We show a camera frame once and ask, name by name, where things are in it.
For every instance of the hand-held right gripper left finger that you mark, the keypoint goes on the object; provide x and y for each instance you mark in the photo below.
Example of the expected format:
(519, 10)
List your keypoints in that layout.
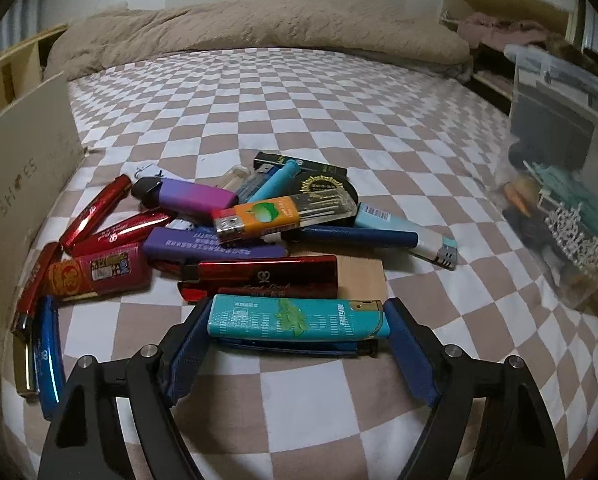
(186, 360)

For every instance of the pile of colourful lighters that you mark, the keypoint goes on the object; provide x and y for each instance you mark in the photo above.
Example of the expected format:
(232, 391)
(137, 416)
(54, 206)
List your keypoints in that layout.
(259, 275)

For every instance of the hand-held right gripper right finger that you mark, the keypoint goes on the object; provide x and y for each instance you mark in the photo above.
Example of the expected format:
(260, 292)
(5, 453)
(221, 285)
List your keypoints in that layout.
(414, 355)

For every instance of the pink clothes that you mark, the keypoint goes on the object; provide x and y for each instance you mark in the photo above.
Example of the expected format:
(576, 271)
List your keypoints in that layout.
(499, 30)

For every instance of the wooden wall cabinet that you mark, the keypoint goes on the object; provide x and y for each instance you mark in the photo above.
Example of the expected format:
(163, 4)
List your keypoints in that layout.
(509, 0)

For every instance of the beige duvet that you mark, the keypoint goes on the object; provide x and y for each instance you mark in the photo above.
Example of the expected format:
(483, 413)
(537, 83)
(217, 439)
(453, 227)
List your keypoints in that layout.
(259, 30)

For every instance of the white louvered door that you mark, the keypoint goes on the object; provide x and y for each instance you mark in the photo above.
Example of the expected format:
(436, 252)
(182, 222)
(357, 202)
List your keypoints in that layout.
(593, 25)

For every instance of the purple vape device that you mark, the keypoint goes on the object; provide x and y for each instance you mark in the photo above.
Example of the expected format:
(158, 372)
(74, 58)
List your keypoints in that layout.
(189, 196)

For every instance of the white cardboard box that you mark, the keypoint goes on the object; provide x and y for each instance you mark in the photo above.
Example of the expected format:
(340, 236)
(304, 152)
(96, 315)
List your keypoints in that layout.
(24, 185)

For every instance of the black flat box gold edge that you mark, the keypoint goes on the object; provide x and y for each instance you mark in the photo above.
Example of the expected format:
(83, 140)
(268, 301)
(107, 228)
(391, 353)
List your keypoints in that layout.
(274, 159)

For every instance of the dark brown braided wig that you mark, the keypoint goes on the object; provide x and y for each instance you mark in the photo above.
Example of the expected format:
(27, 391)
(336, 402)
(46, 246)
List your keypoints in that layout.
(579, 57)

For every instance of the clear plastic storage bin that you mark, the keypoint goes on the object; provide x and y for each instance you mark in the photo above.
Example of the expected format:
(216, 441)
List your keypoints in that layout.
(554, 160)

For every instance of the silver tiara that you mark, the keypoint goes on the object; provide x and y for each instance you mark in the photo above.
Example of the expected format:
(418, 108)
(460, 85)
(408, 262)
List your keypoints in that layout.
(574, 235)

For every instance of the teal printed lighter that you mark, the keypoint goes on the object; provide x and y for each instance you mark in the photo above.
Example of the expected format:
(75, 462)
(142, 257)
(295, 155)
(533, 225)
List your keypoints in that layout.
(289, 317)

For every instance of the wooden shelf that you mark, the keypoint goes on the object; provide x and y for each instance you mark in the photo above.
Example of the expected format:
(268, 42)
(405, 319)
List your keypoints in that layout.
(14, 70)

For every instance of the black packet gold round print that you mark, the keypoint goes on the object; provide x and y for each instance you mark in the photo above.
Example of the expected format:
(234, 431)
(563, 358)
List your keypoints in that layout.
(324, 185)

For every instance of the teal hair accessory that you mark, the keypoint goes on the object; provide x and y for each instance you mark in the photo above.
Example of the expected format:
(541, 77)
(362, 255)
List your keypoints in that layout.
(559, 180)

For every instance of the black pouch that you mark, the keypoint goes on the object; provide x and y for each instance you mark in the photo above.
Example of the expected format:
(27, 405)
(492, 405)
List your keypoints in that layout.
(549, 130)

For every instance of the grey curtain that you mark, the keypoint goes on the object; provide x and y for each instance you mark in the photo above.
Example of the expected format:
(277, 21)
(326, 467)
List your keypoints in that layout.
(29, 20)

